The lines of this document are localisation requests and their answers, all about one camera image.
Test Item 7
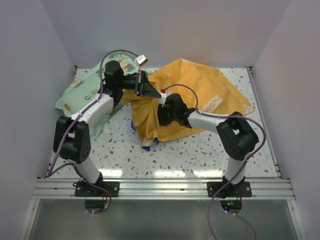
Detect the orange mickey mouse pillowcase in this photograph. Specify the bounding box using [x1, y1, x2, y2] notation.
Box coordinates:
[120, 58, 254, 147]

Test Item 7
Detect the green cartoon bear pillow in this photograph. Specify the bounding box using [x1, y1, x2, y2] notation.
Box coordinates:
[55, 51, 157, 140]

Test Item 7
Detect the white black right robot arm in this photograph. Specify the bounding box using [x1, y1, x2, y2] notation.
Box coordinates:
[157, 93, 259, 198]

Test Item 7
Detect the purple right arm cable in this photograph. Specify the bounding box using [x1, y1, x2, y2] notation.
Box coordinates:
[163, 83, 266, 240]

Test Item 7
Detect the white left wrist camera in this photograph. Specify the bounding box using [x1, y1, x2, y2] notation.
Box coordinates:
[134, 54, 148, 71]

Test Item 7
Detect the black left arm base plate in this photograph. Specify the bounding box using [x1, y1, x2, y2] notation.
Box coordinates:
[72, 181, 120, 198]

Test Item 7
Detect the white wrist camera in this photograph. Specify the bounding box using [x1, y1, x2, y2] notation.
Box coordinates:
[134, 54, 148, 71]
[158, 89, 173, 105]

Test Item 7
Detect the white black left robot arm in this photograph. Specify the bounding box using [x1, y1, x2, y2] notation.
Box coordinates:
[47, 55, 162, 197]

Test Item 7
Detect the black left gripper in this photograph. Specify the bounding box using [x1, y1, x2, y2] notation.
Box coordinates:
[116, 70, 161, 98]

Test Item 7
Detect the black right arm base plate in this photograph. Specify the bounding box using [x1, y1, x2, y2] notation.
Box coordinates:
[206, 181, 253, 199]

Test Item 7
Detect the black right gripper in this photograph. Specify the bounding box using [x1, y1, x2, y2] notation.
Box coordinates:
[154, 103, 178, 126]

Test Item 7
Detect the aluminium mounting rail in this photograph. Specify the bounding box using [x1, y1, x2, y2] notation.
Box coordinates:
[32, 177, 296, 200]

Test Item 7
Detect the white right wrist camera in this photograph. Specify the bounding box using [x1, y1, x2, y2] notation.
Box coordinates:
[158, 89, 173, 105]

